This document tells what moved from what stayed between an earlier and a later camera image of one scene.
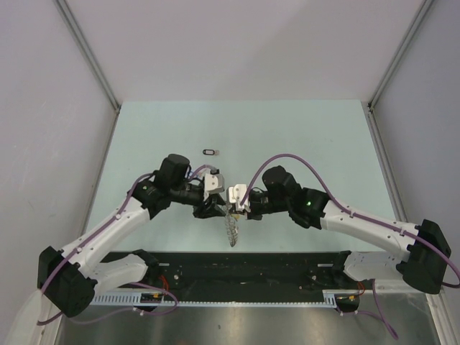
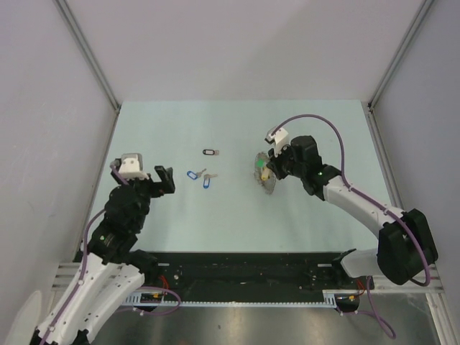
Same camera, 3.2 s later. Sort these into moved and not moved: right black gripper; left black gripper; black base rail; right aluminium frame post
Moved: right black gripper; left black gripper
Not moved: black base rail; right aluminium frame post
